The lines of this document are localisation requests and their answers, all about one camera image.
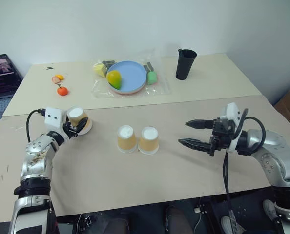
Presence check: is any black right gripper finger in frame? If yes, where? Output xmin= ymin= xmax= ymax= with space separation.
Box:
xmin=178 ymin=138 xmax=212 ymax=153
xmin=185 ymin=118 xmax=215 ymax=130

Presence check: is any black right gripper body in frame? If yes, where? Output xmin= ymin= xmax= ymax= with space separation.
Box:
xmin=209 ymin=117 xmax=235 ymax=157

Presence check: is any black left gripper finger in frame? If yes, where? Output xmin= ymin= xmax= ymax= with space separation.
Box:
xmin=77 ymin=117 xmax=90 ymax=135

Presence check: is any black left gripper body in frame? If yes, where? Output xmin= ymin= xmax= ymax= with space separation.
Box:
xmin=62 ymin=119 xmax=81 ymax=140

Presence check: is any orange paper cup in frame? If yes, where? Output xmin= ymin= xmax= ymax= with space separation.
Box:
xmin=138 ymin=126 xmax=159 ymax=155
xmin=116 ymin=125 xmax=138 ymax=154
xmin=66 ymin=105 xmax=93 ymax=136

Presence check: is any orange toy tangerine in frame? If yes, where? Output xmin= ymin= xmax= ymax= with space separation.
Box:
xmin=57 ymin=83 xmax=70 ymax=97

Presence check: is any yellow green toy mango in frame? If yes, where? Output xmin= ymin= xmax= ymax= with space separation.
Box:
xmin=106 ymin=70 xmax=123 ymax=89

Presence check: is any yellow toy food piece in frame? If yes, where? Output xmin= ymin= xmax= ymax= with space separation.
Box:
xmin=93 ymin=63 xmax=108 ymax=78

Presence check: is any clear plastic bag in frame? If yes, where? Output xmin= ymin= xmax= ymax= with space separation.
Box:
xmin=90 ymin=48 xmax=173 ymax=99

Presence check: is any black plastic tumbler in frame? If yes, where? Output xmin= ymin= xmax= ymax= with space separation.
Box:
xmin=175 ymin=48 xmax=198 ymax=80

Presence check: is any grey toy piece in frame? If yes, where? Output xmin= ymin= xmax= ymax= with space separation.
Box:
xmin=143 ymin=62 xmax=156 ymax=73
xmin=102 ymin=59 xmax=117 ymax=70

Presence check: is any green toy food piece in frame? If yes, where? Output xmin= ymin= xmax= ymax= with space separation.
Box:
xmin=146 ymin=71 xmax=158 ymax=86

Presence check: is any blue round plate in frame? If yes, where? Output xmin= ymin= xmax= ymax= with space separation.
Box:
xmin=106 ymin=60 xmax=147 ymax=92

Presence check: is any dark rounded knee shape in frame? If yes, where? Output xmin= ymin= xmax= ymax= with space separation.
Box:
xmin=165 ymin=205 xmax=194 ymax=234

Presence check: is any grey laptop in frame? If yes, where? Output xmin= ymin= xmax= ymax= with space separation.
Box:
xmin=0 ymin=54 xmax=24 ymax=130

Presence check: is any white shoe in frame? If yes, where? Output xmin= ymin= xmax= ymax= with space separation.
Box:
xmin=262 ymin=199 xmax=280 ymax=221
xmin=220 ymin=215 xmax=245 ymax=234

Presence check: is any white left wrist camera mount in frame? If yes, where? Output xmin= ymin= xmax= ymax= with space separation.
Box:
xmin=44 ymin=106 xmax=68 ymax=129

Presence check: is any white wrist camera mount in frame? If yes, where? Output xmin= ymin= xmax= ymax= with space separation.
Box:
xmin=219 ymin=102 xmax=246 ymax=153
xmin=44 ymin=106 xmax=68 ymax=129

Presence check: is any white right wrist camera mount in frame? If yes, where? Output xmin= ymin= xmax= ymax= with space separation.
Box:
xmin=219 ymin=102 xmax=246 ymax=153

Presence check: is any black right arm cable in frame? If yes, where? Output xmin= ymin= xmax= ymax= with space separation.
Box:
xmin=222 ymin=108 xmax=267 ymax=220

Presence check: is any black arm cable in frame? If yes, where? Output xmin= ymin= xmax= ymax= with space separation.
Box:
xmin=222 ymin=108 xmax=267 ymax=220
xmin=25 ymin=108 xmax=46 ymax=143

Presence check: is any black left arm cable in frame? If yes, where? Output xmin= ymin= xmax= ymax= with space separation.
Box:
xmin=25 ymin=108 xmax=46 ymax=143

